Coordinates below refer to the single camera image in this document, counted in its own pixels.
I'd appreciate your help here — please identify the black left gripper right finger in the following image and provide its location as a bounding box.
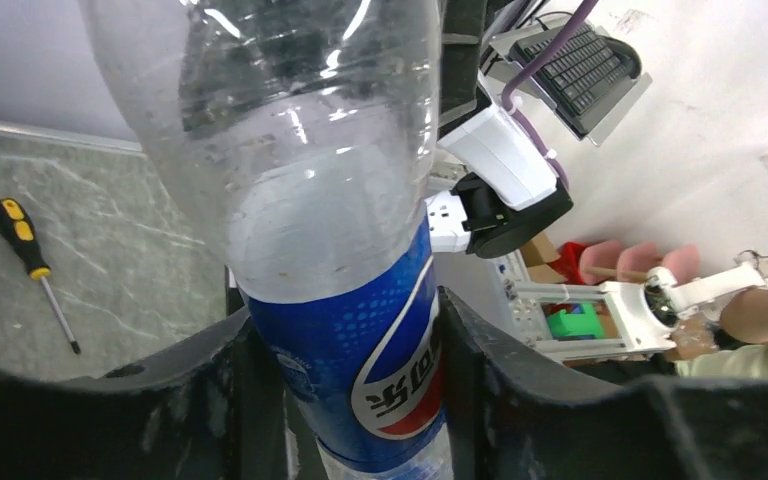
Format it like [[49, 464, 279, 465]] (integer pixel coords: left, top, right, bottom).
[[438, 287, 768, 479]]

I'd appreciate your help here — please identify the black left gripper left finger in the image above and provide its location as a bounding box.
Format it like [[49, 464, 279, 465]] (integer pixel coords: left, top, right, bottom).
[[0, 310, 288, 479]]

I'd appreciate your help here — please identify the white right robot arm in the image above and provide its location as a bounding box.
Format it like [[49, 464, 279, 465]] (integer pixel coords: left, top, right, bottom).
[[426, 1, 573, 259]]

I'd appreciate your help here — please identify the green block in background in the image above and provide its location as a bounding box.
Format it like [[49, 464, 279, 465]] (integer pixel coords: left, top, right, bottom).
[[544, 303, 606, 340]]

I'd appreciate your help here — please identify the black yellow screwdriver on table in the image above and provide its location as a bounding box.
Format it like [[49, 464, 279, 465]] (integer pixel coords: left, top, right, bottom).
[[0, 197, 82, 355]]

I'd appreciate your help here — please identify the black keyboard on tray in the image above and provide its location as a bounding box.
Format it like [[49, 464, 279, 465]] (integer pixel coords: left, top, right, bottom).
[[520, 23, 646, 140]]

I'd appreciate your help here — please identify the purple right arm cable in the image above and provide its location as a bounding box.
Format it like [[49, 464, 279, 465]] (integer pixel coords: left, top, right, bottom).
[[500, 0, 601, 193]]

